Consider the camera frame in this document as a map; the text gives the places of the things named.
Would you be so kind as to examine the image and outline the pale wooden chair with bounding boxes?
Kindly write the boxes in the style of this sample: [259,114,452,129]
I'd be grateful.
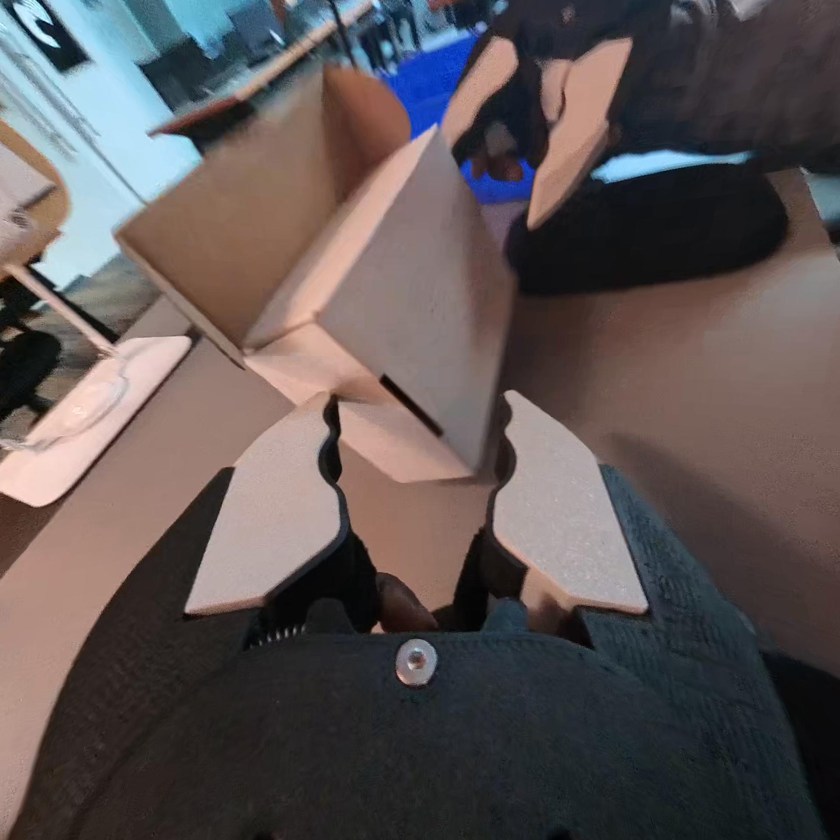
[0,123,71,280]

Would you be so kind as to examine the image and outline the long wooden table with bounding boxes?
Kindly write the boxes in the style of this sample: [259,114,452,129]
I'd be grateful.
[147,0,376,139]

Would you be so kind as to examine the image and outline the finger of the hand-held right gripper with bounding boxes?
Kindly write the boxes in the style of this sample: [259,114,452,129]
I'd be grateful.
[441,38,521,157]
[526,38,635,231]

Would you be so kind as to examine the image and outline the white cardboard box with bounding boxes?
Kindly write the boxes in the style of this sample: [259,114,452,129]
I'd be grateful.
[115,66,519,487]

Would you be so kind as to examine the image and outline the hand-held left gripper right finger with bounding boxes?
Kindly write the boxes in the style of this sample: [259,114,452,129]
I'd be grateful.
[487,390,651,618]

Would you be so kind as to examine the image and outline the person's right hand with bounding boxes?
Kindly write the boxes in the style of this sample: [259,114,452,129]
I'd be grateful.
[469,121,536,185]

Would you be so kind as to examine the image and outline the clear plastic object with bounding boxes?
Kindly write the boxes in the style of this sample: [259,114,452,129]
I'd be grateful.
[0,357,130,454]

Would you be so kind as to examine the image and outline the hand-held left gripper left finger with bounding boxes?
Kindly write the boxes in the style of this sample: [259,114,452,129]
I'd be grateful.
[184,391,353,616]

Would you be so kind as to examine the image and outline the black wall poster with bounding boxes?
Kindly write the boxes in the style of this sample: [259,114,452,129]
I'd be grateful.
[5,0,91,73]

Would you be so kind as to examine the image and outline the brown desk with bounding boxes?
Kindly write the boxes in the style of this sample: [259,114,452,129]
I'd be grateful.
[0,167,840,815]

